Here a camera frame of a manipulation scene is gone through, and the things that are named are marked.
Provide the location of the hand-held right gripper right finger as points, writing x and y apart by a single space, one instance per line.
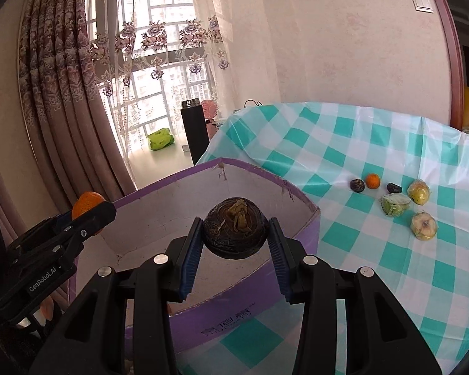
277 261

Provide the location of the orange tangerine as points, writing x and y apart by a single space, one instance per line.
373 181
84 203

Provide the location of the black thermos bottle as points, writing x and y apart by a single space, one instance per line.
193 132

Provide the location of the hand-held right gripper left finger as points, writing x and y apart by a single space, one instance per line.
191 259

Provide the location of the small dark oblong fruit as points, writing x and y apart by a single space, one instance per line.
394 188

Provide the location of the pink desk fan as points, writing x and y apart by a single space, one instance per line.
211 111

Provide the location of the green plastic bag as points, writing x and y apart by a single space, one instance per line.
161 140

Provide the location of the patterned brown thick curtain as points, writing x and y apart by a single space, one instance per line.
62 86

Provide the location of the teal white checkered tablecloth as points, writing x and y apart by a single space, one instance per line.
375 144

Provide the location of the brown wooden door frame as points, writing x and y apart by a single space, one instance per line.
451 47

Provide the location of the purple cardboard box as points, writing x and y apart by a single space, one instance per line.
238 320

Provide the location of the plastic-wrapped yellow fruit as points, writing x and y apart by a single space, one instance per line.
419 192

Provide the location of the floral sheer lace curtain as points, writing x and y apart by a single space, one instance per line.
203 35

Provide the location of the dark purple round fruit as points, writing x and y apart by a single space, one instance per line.
357 185

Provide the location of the plastic-wrapped green fruit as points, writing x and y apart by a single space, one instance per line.
394 204

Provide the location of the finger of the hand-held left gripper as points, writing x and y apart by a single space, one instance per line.
90 218

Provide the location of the dark brown round fruit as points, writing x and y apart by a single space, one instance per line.
234 228

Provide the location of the white wall light switch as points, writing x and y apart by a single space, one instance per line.
422 2

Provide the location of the plastic-wrapped pale apple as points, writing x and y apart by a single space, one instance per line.
424 226

